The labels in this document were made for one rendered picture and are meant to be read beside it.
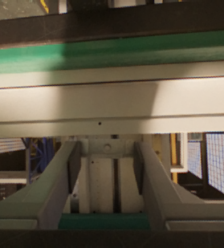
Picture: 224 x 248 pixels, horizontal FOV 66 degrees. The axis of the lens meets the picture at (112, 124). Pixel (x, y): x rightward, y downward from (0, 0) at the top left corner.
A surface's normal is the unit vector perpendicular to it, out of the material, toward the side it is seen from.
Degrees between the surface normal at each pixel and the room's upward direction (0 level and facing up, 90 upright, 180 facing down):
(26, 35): 90
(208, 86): 90
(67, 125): 90
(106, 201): 90
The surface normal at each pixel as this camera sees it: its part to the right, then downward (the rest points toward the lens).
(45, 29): -0.10, -0.04
